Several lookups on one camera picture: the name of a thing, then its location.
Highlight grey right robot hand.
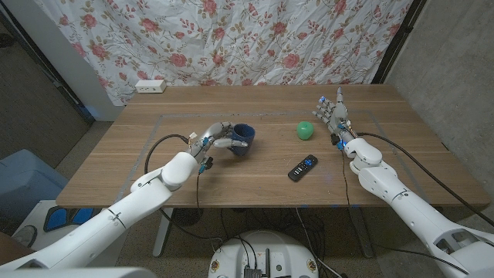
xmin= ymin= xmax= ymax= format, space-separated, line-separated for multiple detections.
xmin=311 ymin=86 xmax=359 ymax=151

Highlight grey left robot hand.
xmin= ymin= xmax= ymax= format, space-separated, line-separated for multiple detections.
xmin=188 ymin=121 xmax=250 ymax=171

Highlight dark blue mug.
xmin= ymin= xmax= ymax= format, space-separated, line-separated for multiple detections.
xmin=229 ymin=123 xmax=256 ymax=157

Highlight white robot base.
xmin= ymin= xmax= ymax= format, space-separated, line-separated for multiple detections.
xmin=207 ymin=230 xmax=320 ymax=278

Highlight green ball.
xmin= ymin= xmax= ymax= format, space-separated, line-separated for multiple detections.
xmin=296 ymin=120 xmax=315 ymax=141

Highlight black TV remote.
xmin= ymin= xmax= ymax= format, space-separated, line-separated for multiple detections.
xmin=287 ymin=154 xmax=320 ymax=183

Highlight white power strip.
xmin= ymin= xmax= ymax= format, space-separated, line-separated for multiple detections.
xmin=134 ymin=79 xmax=167 ymax=94

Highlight black round fan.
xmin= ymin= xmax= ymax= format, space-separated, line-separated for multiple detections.
xmin=172 ymin=208 xmax=205 ymax=227

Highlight floral backdrop cloth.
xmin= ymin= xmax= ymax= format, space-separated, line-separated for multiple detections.
xmin=32 ymin=0 xmax=414 ymax=106

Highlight black backdrop stand pole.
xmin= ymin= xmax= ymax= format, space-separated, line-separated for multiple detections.
xmin=370 ymin=0 xmax=428 ymax=85

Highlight white table leg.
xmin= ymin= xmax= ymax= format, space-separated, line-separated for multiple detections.
xmin=152 ymin=207 xmax=174 ymax=259

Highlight grey table leg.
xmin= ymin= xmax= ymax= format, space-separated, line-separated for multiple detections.
xmin=349 ymin=206 xmax=374 ymax=259

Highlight white floor mat blue footprints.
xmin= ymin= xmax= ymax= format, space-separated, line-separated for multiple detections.
xmin=11 ymin=199 xmax=105 ymax=252

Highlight blue plastic bin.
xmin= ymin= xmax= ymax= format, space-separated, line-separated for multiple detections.
xmin=0 ymin=149 xmax=69 ymax=221

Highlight small grey sneaker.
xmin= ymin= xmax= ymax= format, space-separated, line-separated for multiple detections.
xmin=15 ymin=225 xmax=39 ymax=248

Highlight person leg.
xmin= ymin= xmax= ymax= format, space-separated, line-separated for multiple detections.
xmin=0 ymin=231 xmax=36 ymax=267

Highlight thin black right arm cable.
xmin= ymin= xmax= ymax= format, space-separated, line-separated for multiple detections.
xmin=340 ymin=148 xmax=352 ymax=208

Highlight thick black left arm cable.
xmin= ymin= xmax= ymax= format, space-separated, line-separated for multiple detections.
xmin=144 ymin=134 xmax=225 ymax=248

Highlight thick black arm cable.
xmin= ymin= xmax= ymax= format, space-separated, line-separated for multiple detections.
xmin=144 ymin=134 xmax=225 ymax=248
xmin=354 ymin=132 xmax=494 ymax=228

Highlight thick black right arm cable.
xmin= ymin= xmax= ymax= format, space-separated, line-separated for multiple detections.
xmin=354 ymin=132 xmax=494 ymax=228

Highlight white floor cable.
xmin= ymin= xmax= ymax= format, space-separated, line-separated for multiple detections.
xmin=294 ymin=208 xmax=343 ymax=278

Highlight black floor cable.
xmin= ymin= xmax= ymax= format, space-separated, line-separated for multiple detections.
xmin=372 ymin=244 xmax=470 ymax=276

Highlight black door frame strip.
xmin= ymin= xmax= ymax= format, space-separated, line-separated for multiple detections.
xmin=0 ymin=7 xmax=96 ymax=125

